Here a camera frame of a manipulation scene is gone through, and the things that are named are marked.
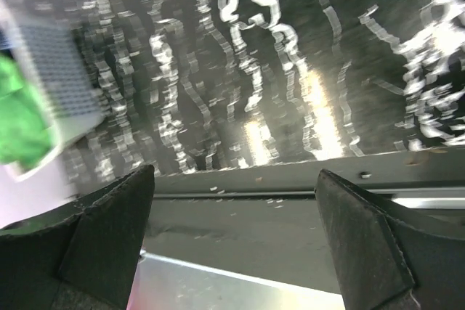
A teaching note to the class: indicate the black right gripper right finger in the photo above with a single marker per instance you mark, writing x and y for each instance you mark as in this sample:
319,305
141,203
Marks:
387,256

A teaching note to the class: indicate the white perforated plastic basket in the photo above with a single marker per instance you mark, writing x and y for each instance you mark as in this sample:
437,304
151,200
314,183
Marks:
49,60

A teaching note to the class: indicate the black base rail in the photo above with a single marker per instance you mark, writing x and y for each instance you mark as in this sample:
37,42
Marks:
430,179

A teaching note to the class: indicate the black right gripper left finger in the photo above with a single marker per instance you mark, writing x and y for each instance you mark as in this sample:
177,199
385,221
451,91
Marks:
82,255

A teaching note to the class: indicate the green cloth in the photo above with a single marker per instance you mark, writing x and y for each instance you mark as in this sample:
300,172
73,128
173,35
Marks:
25,135

